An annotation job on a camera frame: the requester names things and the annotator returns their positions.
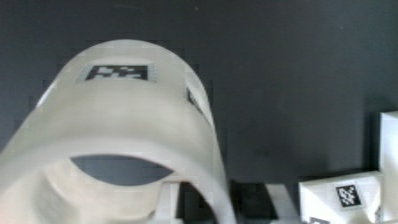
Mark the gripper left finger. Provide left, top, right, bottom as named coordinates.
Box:
left=152, top=182, right=184, bottom=224

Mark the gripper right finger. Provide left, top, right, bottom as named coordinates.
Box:
left=266, top=184, right=301, bottom=224

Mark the white lamp shade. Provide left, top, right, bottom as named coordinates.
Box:
left=0, top=40, right=237, bottom=224

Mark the white U-shaped fence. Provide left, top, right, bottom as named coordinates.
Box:
left=379, top=111, right=398, bottom=224

